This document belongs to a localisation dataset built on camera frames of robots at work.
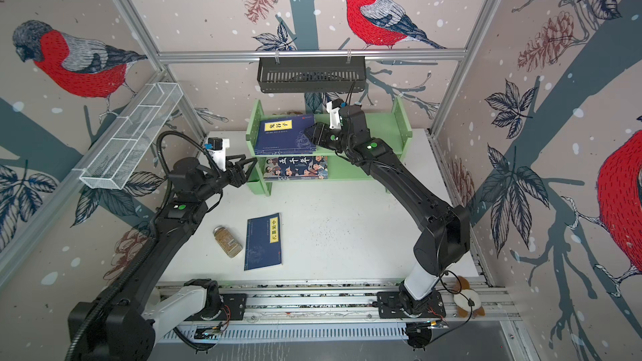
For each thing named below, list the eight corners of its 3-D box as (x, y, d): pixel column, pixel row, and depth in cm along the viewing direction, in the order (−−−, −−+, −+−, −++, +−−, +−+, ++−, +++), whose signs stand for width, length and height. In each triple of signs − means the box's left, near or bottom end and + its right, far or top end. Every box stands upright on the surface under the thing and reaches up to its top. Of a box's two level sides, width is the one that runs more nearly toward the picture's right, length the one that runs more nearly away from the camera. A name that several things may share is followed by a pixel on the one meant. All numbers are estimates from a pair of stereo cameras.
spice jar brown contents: (213, 236, 89) (209, 231, 86) (225, 226, 91) (222, 221, 88) (232, 261, 83) (229, 257, 80) (245, 249, 86) (242, 245, 83)
